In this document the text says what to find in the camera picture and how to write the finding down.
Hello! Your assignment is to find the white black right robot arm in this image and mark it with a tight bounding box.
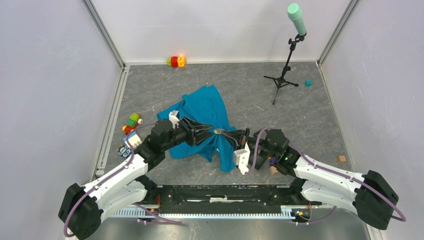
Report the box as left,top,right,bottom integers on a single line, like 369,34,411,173
213,127,399,230

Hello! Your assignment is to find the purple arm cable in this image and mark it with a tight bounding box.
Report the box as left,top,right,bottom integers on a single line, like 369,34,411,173
62,123,183,238
249,127,407,226

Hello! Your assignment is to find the colourful toy block train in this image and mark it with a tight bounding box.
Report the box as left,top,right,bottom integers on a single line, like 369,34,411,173
122,113,144,136

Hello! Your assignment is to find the white slotted cable duct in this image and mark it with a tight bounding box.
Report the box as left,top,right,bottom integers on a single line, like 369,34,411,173
111,206,296,220

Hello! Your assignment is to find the black tripod microphone stand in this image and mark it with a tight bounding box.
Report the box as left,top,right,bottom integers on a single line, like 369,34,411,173
263,34,307,105

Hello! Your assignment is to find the teal blue cloth garment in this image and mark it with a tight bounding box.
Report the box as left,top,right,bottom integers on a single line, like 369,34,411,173
157,85,236,173

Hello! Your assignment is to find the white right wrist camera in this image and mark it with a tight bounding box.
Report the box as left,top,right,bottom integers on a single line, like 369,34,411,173
232,142,251,175

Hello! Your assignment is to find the green red orange toy stack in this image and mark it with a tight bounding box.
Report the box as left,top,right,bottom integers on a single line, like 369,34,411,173
167,55,186,68

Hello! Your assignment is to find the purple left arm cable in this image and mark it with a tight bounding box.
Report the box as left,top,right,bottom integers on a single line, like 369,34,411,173
62,123,183,238

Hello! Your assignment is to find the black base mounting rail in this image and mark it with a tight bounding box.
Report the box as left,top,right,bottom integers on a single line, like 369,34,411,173
139,184,322,214

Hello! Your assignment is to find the purple toy block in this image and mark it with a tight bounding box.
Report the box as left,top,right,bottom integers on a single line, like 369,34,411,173
269,157,276,166

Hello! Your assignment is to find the brown wooden cube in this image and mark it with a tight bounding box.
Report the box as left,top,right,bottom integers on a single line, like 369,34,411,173
337,155,347,163

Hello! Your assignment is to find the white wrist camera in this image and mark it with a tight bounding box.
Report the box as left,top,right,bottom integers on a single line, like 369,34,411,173
168,110,180,129
232,142,251,175

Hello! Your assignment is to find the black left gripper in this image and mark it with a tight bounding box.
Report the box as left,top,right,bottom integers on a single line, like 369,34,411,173
162,115,214,151

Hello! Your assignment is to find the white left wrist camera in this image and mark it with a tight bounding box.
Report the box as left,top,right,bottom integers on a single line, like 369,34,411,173
168,110,180,129

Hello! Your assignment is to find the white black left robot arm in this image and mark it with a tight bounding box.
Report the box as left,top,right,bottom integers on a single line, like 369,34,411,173
58,117,214,240

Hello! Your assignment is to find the small teal cube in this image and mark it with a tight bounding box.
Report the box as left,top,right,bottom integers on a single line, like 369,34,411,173
304,80,312,87

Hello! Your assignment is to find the tan wooden cube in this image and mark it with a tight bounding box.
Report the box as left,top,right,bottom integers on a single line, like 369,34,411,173
269,166,279,175

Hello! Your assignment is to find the mint green microphone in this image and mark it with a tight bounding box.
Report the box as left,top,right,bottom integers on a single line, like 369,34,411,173
287,3,307,36

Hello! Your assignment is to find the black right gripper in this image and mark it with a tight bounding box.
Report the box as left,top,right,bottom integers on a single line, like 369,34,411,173
221,127,278,159

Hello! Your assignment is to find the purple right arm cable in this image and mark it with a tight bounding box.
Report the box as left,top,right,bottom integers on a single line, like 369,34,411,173
249,127,407,226

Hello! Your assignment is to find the black square frame lower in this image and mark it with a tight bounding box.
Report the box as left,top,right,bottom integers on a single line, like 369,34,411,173
254,155,268,170

